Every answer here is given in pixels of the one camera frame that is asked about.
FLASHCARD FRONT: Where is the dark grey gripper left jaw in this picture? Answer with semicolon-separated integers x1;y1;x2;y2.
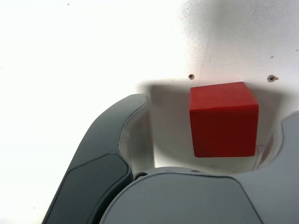
42;93;155;224

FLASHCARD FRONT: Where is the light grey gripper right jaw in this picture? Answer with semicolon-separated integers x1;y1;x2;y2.
100;112;299;224

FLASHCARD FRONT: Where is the red cube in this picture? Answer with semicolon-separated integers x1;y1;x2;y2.
188;81;259;158

